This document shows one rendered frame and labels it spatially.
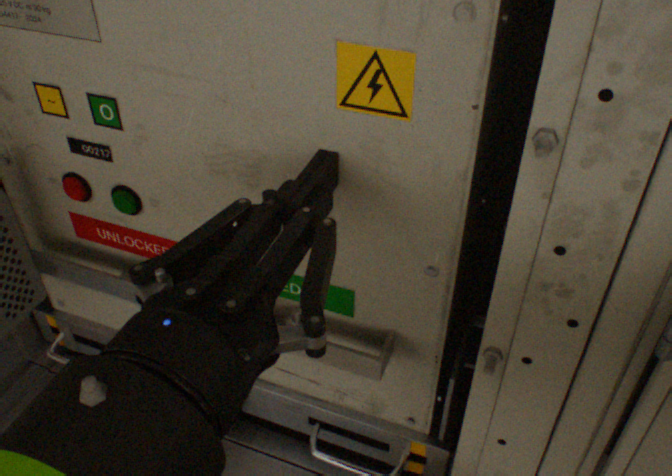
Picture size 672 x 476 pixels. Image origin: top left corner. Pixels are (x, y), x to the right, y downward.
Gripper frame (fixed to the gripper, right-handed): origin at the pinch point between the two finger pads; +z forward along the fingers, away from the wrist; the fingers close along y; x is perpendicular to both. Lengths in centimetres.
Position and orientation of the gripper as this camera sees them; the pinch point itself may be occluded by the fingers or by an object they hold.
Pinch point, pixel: (311, 190)
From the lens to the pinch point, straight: 45.1
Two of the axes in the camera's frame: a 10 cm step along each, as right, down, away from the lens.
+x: 0.0, -7.9, -6.2
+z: 3.6, -5.7, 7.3
